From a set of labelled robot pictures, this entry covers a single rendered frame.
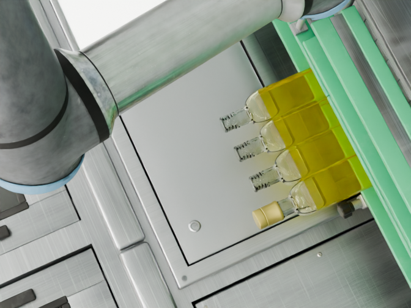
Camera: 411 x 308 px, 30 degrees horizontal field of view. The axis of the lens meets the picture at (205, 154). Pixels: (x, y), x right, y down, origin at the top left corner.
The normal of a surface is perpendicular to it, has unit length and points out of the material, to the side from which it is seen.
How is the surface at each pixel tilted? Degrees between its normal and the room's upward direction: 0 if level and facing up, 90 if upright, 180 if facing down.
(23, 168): 77
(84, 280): 90
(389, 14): 90
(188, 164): 90
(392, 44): 90
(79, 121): 102
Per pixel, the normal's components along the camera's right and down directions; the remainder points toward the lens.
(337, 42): 0.05, -0.25
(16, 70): 0.47, 0.16
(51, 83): 0.90, 0.11
